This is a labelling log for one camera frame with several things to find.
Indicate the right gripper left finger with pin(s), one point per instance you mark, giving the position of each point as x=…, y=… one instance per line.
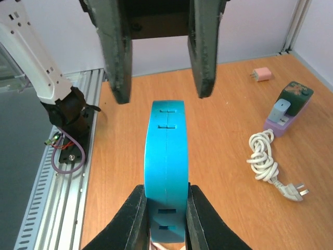
x=129, y=228

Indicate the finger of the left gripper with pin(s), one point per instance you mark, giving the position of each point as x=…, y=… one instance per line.
x=112, y=26
x=203, y=32

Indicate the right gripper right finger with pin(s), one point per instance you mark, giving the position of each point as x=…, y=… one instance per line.
x=205, y=229

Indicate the teal square plug adapter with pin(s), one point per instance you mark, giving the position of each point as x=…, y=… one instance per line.
x=166, y=171

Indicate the small pink plug adapter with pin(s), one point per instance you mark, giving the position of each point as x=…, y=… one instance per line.
x=261, y=74

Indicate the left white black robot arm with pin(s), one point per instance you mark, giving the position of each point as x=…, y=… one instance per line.
x=62, y=101

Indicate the light blue plug adapter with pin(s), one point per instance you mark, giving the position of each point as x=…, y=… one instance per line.
x=278, y=110

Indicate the left green circuit board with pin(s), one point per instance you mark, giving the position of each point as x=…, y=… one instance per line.
x=53, y=139

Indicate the dark green cube adapter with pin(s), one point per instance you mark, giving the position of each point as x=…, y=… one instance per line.
x=297, y=95

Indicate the purple power strip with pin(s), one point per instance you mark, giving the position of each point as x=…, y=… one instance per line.
x=285, y=122

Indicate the aluminium front rail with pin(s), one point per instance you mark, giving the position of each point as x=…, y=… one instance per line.
x=73, y=181

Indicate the left aluminium frame post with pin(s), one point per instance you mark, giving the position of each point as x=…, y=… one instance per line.
x=297, y=20

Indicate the grey slotted cable duct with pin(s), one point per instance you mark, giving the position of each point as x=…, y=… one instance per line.
x=39, y=218

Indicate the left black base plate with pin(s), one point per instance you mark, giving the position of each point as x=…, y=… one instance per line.
x=78, y=140

